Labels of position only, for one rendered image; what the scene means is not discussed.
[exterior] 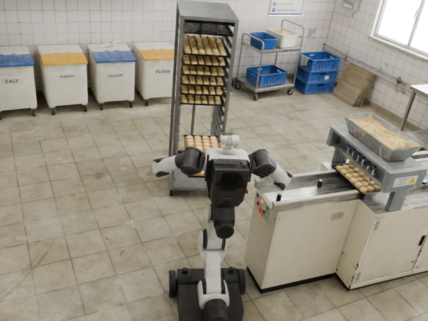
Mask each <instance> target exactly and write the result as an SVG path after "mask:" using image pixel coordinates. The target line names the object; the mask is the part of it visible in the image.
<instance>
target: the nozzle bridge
mask: <svg viewBox="0 0 428 321"><path fill-rule="evenodd" d="M347 143H348V144H347ZM326 144H327V145H328V146H333V147H334V148H335V151H334V155H333V158H332V162H333V163H334V164H337V163H343V162H346V160H345V157H346V158H347V159H348V160H350V161H351V162H352V163H353V164H355V165H356V166H357V167H358V168H359V169H360V170H361V171H363V172H364V173H365V174H366V175H368V177H370V178H371V179H372V180H373V181H374V182H376V183H377V184H378V185H379V186H380V190H381V191H382V192H383V193H389V192H390V195H389V199H388V201H387V204H386V206H385V210H386V211H387V212H391V211H398V210H401V208H402V207H403V204H404V200H405V199H406V196H407V193H408V191H409V189H417V188H420V187H421V185H422V182H423V180H424V178H425V175H426V173H427V170H428V169H427V168H426V167H425V166H423V165H421V163H419V162H417V161H416V160H415V159H413V158H412V157H409V158H408V159H406V160H403V161H397V162H387V161H385V160H384V159H382V158H381V157H380V156H379V155H377V154H376V153H375V152H373V151H372V150H371V149H370V148H368V147H367V146H366V145H365V144H363V143H362V142H360V141H359V140H358V139H357V138H355V137H354V136H352V135H351V134H350V133H349V130H348V127H347V125H340V126H332V127H331V128H330V131H329V135H328V139H327V143H326ZM346 144H347V145H346ZM345 145H346V148H348V146H349V145H351V146H350V147H353V148H352V149H351V150H350V152H353V150H354V148H355V152H356V151H358V152H357V153H356V154H355V156H356V157H357V155H358V154H359V152H360V157H361V155H363V156H362V157H361V158H360V160H361V161H362V159H363V158H364V157H366V160H367V159H368V160H367V162H366V160H365V162H366V165H367V164H368V163H369V161H371V165H372V164H373V165H372V167H371V166H370V167H371V169H373V168H374V166H375V165H376V171H375V173H374V174H372V171H371V170H370V168H369V169H366V168H367V166H365V165H361V163H362V162H361V161H356V159H357V158H356V157H352V156H351V155H352V154H351V153H350V152H349V153H347V152H346V151H347V150H346V149H345Z"/></svg>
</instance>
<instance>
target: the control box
mask: <svg viewBox="0 0 428 321"><path fill-rule="evenodd" d="M257 193H258V195H259V196H258V197H257ZM261 199H262V200H263V204H262V203H261ZM257 201H258V202H259V205H257ZM254 206H255V207H256V208H257V210H258V211H259V209H260V212H259V213H262V217H263V218H264V220H265V221H266V222H267V224H271V221H272V218H273V212H274V211H273V210H272V209H271V208H272V204H271V202H270V201H269V200H268V198H267V197H266V196H265V195H264V193H263V192H262V191H261V189H256V193H255V199H254ZM266 206H268V210H267V209H266ZM262 210H265V213H263V212H262Z"/></svg>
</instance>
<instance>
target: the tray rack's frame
mask: <svg viewBox="0 0 428 321"><path fill-rule="evenodd" d="M180 15H184V19H185V20H202V21H211V22H228V23H236V19H239V18H238V17H237V16H236V14H235V13H234V12H233V10H232V8H231V7H230V6H229V4H228V3H213V2H204V1H189V0H177V4H176V27H175V50H174V62H173V85H172V98H171V121H170V133H169V156H171V151H172V139H173V117H174V106H175V84H176V63H177V51H178V30H179V18H180ZM235 18H236V19H235ZM195 110H196V106H195V105H193V107H192V122H191V130H190V135H193V132H194V118H195ZM169 156H168V157H169ZM204 179H205V178H188V176H187V175H186V174H184V173H182V172H181V171H180V169H177V173H176V182H174V185H173V190H207V187H206V181H205V180H204Z"/></svg>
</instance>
